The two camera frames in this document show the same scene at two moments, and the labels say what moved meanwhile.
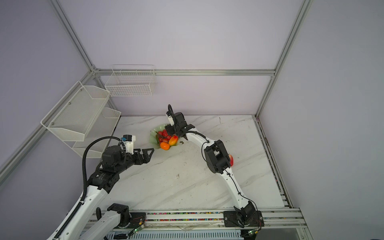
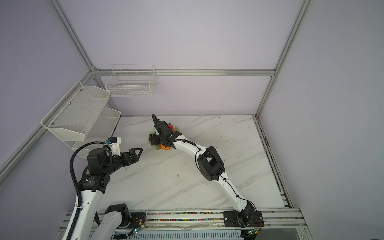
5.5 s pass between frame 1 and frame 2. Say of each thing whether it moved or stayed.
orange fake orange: stayed
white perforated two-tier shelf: stayed
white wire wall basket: stayed
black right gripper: moved
